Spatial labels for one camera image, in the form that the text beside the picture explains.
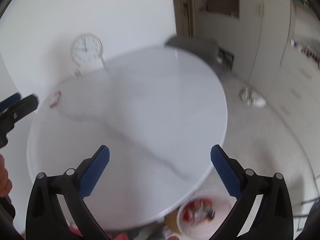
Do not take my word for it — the red snack packet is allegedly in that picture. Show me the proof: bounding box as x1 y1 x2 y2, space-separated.
182 199 213 225

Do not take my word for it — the person's left hand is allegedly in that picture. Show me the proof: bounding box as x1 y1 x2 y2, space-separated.
0 155 12 198

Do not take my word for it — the small red white packet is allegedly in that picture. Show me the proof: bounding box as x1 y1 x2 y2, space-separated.
49 90 62 109

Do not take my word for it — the white cloth on floor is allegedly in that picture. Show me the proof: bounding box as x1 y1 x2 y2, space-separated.
239 87 266 108

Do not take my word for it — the grey dining chair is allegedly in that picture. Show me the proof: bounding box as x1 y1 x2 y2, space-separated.
165 36 234 72

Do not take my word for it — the white drawer cabinet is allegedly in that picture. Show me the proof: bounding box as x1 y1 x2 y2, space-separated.
249 0 320 136

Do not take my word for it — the white round wall clock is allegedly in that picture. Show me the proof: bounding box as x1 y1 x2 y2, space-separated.
71 33 103 66

